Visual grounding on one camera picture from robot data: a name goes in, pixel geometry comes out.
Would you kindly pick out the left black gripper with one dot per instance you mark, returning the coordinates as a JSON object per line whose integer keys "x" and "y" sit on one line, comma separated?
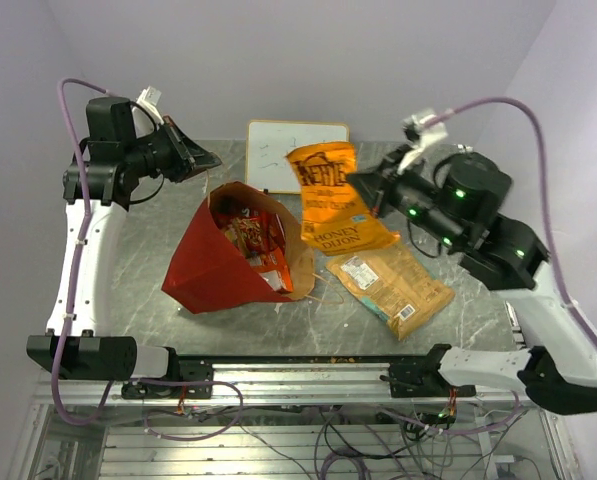
{"x": 188, "y": 155}

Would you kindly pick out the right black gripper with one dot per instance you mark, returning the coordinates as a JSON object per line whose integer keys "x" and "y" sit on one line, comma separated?
{"x": 378, "y": 195}

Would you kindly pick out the orange kettle chips bag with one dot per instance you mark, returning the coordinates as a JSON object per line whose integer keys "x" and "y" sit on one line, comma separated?
{"x": 335, "y": 220}

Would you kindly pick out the tan snack bag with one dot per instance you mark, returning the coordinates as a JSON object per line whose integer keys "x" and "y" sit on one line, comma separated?
{"x": 393, "y": 285}

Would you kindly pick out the red paper bag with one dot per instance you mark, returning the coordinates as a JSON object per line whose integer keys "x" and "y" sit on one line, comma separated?
{"x": 207, "y": 273}

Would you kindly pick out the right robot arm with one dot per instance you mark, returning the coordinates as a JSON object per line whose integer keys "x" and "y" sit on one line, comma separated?
{"x": 557, "y": 368}

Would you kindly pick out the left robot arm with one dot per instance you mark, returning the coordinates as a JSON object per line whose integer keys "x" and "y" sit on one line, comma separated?
{"x": 128, "y": 140}

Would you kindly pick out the small whiteboard with stand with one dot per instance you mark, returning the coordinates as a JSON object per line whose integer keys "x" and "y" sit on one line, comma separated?
{"x": 269, "y": 141}

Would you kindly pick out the red snack pack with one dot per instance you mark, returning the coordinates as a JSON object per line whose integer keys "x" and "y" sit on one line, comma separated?
{"x": 251, "y": 233}

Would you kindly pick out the orange snack pack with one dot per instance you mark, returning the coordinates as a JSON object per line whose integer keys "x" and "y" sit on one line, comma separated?
{"x": 273, "y": 269}

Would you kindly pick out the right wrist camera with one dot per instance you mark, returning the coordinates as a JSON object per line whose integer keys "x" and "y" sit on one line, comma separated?
{"x": 422, "y": 130}

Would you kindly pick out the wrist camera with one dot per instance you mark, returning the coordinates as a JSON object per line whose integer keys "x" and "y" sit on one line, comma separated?
{"x": 422, "y": 130}
{"x": 145, "y": 114}

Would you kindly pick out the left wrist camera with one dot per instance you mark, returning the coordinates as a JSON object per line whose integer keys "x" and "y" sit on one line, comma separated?
{"x": 145, "y": 114}

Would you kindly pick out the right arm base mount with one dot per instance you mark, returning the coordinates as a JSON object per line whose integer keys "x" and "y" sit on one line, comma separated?
{"x": 409, "y": 380}

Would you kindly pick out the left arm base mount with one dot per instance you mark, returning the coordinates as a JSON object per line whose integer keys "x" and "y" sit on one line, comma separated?
{"x": 200, "y": 373}

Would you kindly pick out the aluminium rail frame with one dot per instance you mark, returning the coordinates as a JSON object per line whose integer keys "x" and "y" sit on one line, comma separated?
{"x": 275, "y": 420}

